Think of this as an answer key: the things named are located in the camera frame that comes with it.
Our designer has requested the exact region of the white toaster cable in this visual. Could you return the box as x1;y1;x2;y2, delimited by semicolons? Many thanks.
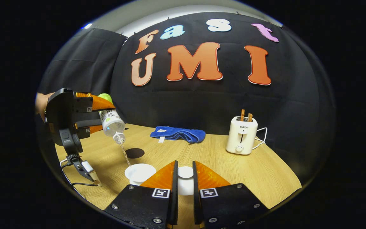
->
252;127;268;150

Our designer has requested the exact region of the white toaster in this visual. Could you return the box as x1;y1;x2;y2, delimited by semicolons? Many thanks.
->
226;116;258;155

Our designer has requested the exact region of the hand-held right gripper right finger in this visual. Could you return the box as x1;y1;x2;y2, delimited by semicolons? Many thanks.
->
193;161;270;229

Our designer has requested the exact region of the blue folded towel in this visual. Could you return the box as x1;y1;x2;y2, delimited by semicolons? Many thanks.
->
150;126;206;144

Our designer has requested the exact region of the white teacup lid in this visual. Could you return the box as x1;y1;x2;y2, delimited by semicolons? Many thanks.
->
177;166;195;196

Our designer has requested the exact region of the clear water bottle green label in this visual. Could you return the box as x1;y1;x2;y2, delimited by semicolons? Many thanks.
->
98;93;126;144

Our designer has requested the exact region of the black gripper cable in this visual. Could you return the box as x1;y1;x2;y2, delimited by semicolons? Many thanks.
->
60;158;98;195

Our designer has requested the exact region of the white teacup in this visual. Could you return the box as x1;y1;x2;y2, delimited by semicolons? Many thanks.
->
125;163;157;186

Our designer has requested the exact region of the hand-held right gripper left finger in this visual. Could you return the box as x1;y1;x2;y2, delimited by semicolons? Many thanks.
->
104;160;179;229

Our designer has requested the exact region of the dark round coaster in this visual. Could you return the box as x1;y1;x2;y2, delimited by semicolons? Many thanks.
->
125;148;145;159

